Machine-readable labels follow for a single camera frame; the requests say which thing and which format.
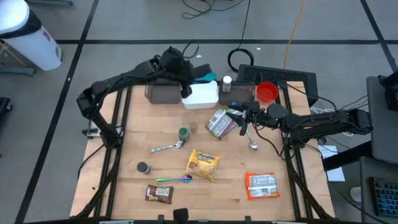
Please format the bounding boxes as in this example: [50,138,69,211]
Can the white trash can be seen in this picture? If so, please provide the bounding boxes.
[0,0,62,72]

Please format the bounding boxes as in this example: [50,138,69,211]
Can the black perforated computer case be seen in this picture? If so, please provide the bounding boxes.
[236,64,318,107]

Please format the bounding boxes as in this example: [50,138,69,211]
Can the black flat panel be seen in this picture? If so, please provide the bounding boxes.
[192,63,216,82]

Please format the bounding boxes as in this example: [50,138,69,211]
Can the black rounded object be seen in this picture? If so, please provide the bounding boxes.
[172,207,190,224]

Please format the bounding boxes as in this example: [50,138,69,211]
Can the grey metal stand foot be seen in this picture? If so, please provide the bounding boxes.
[0,63,36,77]

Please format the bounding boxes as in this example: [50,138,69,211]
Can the silver metal spoon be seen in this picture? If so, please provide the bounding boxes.
[245,127,259,152]
[149,140,185,153]

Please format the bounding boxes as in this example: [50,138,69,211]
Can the brown food packet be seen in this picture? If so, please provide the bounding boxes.
[145,184,174,205]

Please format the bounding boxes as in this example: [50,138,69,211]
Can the backlit computer keyboard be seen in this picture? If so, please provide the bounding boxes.
[369,176,398,218]

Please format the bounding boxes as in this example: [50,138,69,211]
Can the teal plastic spoon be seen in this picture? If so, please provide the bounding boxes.
[194,72,218,84]

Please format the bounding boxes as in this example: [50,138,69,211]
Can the white plastic bin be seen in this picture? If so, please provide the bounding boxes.
[182,80,220,110]

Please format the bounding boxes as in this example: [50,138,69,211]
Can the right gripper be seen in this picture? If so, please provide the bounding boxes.
[225,101,270,136]

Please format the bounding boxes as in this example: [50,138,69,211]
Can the green-label glass spice jar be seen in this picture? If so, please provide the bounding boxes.
[178,127,191,143]

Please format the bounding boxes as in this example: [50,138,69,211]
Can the black device box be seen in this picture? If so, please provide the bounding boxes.
[378,70,398,112]

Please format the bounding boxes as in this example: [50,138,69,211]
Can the translucent grey plastic bin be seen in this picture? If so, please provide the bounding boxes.
[144,78,183,105]
[218,81,256,106]

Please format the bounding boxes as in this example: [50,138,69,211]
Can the white paper sheet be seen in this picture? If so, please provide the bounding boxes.
[318,144,346,183]

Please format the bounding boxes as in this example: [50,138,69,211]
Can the dark-capped purple spice jar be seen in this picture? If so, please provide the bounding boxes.
[136,161,152,175]

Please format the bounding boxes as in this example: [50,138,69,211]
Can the red plastic bowl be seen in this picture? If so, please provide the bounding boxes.
[256,82,279,103]

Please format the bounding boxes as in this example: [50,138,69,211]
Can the grey computer mouse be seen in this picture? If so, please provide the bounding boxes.
[349,185,363,203]

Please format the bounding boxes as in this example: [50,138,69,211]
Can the rainbow iridescent metal spoon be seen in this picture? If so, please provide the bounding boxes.
[155,174,193,184]

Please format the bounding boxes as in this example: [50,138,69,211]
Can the black hanging coiled cable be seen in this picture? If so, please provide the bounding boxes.
[228,0,255,74]

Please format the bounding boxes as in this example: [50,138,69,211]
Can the orange ramen packet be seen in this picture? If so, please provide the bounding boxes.
[244,171,281,200]

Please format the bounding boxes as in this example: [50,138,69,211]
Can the green and pink ramen packet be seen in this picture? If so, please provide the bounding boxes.
[205,108,243,140]

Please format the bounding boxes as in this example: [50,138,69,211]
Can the black aluminium table frame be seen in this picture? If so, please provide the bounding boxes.
[70,70,336,224]

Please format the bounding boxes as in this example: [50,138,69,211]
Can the black chair base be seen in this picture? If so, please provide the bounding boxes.
[0,96,13,113]

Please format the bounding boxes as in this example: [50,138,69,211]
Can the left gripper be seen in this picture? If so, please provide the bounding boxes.
[161,45,195,99]

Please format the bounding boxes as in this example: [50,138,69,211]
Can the dark grey desk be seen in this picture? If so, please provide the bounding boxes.
[359,156,398,224]

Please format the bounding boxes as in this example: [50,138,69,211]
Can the yellow Maruchan ramen packet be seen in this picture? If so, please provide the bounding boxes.
[185,148,221,182]

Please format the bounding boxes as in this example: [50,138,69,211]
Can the yellow hanging cable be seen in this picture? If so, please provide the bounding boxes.
[283,0,307,70]

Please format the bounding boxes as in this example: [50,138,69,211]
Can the white-capped white-label spice jar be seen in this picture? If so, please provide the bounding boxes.
[222,75,233,93]

